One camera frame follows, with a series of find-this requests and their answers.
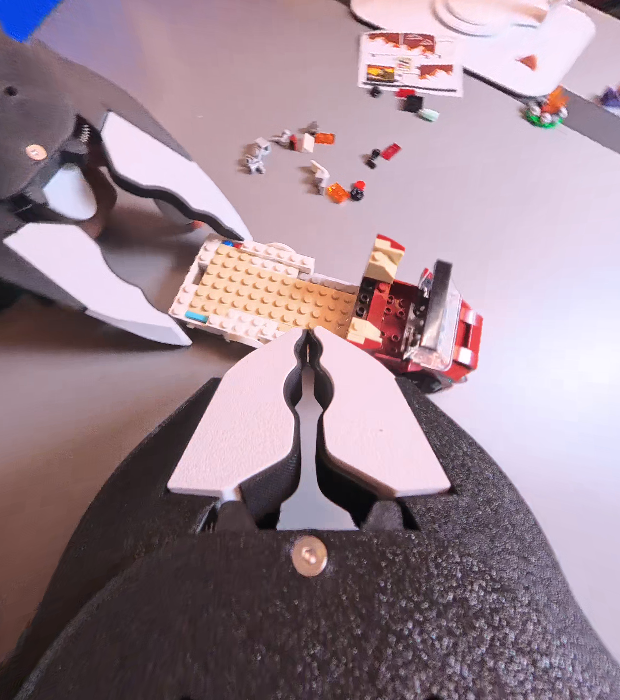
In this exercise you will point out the person's left hand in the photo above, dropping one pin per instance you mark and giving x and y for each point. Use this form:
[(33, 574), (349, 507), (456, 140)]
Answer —
[(103, 202)]

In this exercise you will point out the white slope brick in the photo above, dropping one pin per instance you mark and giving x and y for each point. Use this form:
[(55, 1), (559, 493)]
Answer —
[(307, 143)]

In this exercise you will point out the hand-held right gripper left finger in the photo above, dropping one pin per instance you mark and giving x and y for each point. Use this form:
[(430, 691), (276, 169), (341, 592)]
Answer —
[(244, 426)]

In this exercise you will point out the toy brick truck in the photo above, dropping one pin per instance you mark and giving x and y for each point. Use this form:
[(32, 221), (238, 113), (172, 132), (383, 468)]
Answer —
[(266, 290)]

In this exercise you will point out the light grey tap brick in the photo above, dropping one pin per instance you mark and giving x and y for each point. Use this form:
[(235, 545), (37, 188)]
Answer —
[(255, 167), (283, 137)]

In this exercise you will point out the sticker sheet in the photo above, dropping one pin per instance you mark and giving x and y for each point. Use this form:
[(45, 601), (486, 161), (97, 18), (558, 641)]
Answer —
[(413, 54)]

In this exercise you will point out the dark red triangular piece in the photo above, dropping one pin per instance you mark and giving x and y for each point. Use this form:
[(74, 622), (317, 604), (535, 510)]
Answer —
[(528, 62)]

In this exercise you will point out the orange transparent plate brick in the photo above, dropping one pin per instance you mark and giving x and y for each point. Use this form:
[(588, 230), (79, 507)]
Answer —
[(337, 193), (324, 138)]

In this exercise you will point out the white flat tile brick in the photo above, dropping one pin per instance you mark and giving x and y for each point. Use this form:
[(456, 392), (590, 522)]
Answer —
[(318, 168)]

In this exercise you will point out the black elbow brick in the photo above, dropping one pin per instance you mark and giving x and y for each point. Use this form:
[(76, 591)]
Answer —
[(374, 158)]

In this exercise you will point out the black clip brick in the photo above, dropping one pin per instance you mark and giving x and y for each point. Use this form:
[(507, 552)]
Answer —
[(355, 195)]

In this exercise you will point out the toy brick campfire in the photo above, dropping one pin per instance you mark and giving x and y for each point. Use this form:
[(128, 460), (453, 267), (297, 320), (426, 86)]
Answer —
[(545, 112)]

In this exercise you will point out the mint green brick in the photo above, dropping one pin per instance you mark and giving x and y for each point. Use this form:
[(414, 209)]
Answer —
[(430, 114)]

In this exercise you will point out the white book stand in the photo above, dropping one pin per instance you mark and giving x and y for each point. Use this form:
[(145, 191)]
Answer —
[(561, 44)]

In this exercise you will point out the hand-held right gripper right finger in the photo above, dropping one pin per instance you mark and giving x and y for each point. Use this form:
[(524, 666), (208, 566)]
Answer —
[(381, 437)]

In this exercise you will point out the black cube brick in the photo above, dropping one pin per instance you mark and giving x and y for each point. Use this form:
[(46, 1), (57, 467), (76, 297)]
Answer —
[(412, 104)]

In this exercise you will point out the red transparent plate brick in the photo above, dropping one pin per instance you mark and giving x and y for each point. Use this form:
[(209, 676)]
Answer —
[(392, 151)]

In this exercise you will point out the grey bracket brick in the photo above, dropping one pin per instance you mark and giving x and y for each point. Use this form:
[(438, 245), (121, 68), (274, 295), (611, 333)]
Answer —
[(322, 184)]

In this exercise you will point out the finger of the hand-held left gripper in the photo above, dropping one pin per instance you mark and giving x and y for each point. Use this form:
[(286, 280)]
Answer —
[(69, 268), (162, 158)]

